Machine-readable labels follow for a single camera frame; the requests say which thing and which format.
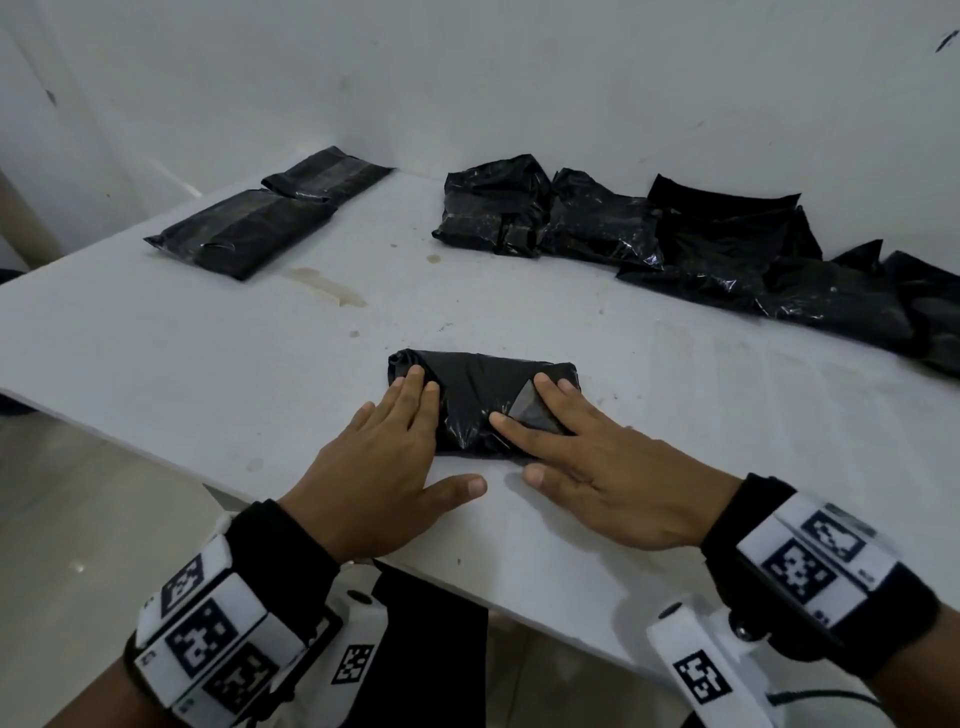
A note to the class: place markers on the person's left hand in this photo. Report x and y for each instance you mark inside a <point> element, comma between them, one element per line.
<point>375,487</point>

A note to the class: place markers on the person's right hand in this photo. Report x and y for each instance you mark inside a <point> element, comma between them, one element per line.
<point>637,487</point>

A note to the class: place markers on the clear tape strip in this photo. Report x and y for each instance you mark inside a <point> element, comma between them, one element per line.
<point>529,409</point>

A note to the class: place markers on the crinkled black plastic bag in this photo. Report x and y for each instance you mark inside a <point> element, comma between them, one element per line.
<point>472,382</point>

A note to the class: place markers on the row of black plastic packets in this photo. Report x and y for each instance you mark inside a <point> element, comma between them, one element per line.
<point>712,240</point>

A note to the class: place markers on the person's left forearm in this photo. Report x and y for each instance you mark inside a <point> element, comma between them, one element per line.
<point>105,705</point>

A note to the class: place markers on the person's right forearm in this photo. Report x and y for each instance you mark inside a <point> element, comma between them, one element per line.
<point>922,675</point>

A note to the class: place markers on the black right wristband with markers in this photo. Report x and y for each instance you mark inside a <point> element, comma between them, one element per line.
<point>750,517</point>

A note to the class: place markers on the black wristband with markers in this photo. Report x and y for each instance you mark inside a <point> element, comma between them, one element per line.
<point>750,517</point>
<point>285,562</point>

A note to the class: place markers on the black left wristband with markers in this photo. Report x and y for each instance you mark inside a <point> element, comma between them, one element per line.
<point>285,562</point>

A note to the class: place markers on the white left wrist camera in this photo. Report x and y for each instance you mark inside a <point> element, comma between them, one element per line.
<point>360,622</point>

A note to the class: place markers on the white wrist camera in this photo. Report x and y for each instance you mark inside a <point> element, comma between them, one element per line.
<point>360,622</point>
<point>675,637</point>

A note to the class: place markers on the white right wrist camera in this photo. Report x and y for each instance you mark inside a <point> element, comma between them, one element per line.
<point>675,637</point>

